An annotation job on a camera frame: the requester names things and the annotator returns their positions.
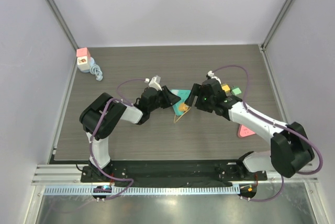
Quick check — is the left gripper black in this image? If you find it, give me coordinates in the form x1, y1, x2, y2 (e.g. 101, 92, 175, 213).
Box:
148, 86, 180, 113

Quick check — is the teal triangular power socket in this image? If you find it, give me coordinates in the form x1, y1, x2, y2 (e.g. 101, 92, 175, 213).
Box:
171, 89, 191, 116

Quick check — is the orange charger plug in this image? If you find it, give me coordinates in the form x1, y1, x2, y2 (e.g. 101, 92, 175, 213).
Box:
178, 103, 189, 111

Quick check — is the yellow usb cable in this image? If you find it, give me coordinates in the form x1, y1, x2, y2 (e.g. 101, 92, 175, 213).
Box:
140, 90, 193, 125

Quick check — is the yellow usb charger plug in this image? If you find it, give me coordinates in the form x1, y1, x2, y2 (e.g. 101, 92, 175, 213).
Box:
221, 84, 231, 94

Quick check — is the green usb charger plug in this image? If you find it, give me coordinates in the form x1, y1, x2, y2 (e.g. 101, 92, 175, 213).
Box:
231, 87, 242, 96

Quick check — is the pink triangular power socket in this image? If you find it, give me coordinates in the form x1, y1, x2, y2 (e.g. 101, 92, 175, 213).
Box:
237, 125, 255, 138

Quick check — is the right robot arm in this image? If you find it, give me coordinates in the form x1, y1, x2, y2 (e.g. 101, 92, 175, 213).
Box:
185, 79, 315, 180

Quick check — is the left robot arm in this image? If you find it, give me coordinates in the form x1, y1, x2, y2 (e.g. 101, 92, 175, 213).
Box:
79, 86, 181, 182

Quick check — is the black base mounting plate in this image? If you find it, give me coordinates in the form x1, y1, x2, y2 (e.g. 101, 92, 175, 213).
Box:
81, 160, 267, 188

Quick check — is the pink white cube charger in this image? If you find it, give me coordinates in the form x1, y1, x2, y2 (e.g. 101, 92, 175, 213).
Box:
76, 48, 91, 73

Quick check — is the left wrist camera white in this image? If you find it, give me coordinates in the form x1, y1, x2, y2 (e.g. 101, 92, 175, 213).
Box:
144, 75, 162, 91

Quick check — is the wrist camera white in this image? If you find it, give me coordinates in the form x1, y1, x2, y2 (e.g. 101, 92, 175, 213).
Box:
144, 75, 162, 91
206, 71, 222, 84

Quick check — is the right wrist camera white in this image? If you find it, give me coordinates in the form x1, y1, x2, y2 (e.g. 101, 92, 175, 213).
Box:
206, 71, 222, 84

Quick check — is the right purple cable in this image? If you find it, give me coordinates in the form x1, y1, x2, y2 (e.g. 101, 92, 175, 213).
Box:
211, 64, 323, 204

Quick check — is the light blue coiled cable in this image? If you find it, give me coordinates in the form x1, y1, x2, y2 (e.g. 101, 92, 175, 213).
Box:
88, 58, 104, 82

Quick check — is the aluminium front rail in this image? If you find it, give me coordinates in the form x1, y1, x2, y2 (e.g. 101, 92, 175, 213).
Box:
31, 164, 318, 185

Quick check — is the slotted cable duct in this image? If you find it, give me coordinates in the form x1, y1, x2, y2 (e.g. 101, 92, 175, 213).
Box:
44, 184, 240, 196

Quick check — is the right aluminium frame post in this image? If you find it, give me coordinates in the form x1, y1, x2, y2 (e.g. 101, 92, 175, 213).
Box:
259, 0, 295, 52

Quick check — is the aluminium frame post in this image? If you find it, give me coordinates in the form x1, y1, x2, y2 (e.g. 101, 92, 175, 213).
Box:
45, 0, 79, 50
259, 0, 295, 52

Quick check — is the left aluminium frame post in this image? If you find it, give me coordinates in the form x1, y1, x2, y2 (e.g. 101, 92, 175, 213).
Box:
45, 0, 79, 50

